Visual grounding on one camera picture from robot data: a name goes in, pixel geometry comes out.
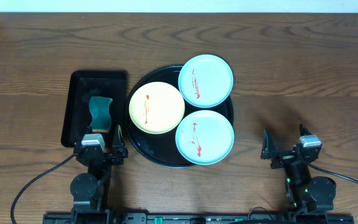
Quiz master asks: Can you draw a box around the green and orange sponge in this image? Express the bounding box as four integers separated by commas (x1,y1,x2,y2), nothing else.
89,96,113,133

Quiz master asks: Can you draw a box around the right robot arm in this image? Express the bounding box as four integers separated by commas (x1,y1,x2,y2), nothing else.
260,124,336,223

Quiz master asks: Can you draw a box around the round black tray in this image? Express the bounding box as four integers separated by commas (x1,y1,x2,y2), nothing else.
124,65,235,169

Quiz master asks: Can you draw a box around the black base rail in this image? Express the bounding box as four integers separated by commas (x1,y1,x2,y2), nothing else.
42,212,355,224

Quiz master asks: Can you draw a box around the rectangular black tray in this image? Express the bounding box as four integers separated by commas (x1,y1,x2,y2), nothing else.
61,70,127,147

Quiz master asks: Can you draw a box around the yellow plate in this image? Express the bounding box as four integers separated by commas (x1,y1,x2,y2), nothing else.
129,82,185,134

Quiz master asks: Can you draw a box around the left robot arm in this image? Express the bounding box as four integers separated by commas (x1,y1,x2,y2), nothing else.
70,125,128,224

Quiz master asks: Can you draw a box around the light blue plate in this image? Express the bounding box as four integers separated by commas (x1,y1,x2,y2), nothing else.
175,110,235,166
178,54,234,108

